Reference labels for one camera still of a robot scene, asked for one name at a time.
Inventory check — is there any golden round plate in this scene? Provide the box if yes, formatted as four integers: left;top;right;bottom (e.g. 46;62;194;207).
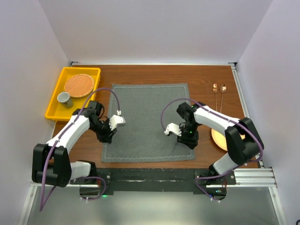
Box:
211;129;227;151

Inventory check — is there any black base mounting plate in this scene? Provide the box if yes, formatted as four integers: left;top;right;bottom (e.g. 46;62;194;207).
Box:
70;167;237;200

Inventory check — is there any grey ceramic cup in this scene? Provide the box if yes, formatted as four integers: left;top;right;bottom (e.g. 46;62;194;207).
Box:
57;92;73;108

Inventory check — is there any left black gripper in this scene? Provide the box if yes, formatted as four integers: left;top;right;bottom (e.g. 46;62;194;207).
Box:
90;118;117;143

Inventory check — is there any yellow plastic tray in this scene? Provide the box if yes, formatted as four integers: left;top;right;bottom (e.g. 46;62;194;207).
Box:
45;67;101;121

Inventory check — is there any rose gold spoon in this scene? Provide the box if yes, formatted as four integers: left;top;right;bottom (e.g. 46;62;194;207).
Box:
219;84;227;112

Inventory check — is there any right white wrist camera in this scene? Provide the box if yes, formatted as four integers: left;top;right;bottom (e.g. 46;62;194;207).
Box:
164;123;182;136

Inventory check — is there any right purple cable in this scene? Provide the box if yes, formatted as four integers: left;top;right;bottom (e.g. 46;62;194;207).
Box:
160;97;265;202

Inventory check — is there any orange woven coaster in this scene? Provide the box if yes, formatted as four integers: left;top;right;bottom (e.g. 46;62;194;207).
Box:
64;74;95;98

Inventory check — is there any aluminium frame rail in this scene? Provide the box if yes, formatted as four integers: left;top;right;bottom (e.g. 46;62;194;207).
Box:
19;63;287;225

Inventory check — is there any grey cloth napkin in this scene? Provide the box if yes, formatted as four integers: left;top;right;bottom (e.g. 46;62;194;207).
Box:
101;83;195;163

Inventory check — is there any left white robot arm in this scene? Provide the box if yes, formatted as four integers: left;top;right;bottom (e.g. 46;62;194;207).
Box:
32;101;125;187

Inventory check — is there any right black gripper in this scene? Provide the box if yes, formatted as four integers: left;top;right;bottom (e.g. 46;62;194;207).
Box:
177;121;200;149

